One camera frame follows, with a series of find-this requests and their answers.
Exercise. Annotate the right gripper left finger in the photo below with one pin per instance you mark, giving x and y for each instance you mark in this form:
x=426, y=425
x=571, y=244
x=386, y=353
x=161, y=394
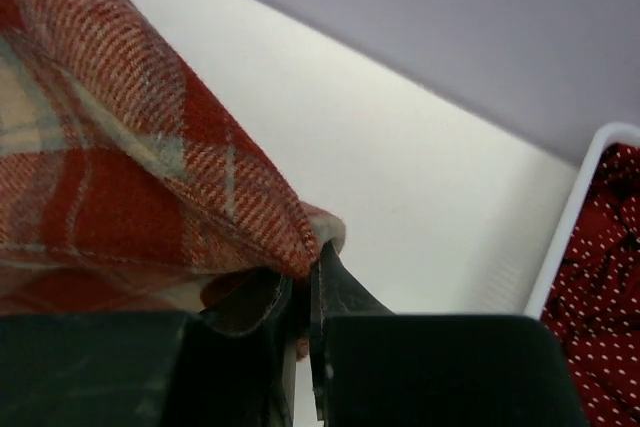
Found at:
x=231, y=365

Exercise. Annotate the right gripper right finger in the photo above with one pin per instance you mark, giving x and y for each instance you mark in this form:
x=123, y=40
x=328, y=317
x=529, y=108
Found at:
x=373, y=367

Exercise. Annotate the red plaid skirt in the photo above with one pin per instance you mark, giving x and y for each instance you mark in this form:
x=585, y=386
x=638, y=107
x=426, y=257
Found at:
x=125, y=184

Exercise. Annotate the red polka dot skirt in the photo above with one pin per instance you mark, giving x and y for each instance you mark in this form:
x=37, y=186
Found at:
x=593, y=306

